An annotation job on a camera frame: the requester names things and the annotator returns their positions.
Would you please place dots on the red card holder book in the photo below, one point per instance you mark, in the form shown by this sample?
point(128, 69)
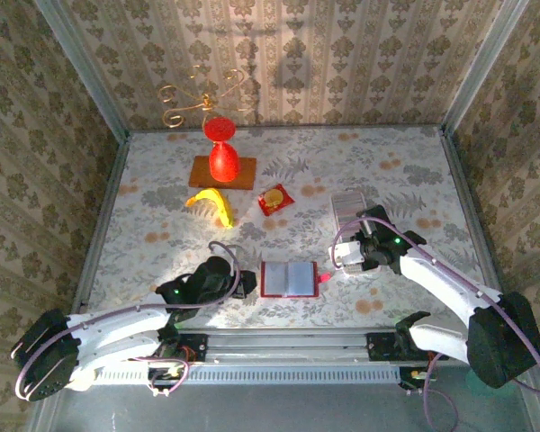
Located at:
point(288, 281)

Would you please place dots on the row of plastic cards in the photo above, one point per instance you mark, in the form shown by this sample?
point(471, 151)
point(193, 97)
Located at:
point(347, 208)

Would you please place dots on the yellow banana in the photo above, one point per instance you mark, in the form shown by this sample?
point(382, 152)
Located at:
point(222, 209)

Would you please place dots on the red snack packet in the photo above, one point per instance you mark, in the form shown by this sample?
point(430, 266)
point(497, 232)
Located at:
point(274, 200)

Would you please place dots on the floral table cover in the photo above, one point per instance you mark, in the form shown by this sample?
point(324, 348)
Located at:
point(319, 153)

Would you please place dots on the brown wooden board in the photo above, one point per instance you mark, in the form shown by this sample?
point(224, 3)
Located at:
point(245, 173)

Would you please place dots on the red plastic goblet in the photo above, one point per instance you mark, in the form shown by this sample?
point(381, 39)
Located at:
point(224, 164)

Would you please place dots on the teal translucent glass object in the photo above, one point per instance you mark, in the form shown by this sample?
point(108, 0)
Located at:
point(470, 382)

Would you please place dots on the aluminium table edge rail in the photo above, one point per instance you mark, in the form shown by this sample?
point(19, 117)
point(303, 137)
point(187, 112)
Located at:
point(105, 211)
point(470, 202)

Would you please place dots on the grey metal base plate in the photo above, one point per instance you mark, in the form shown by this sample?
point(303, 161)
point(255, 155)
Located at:
point(274, 409)

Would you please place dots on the aluminium frame post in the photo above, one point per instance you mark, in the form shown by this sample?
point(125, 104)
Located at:
point(84, 67)
point(481, 67)

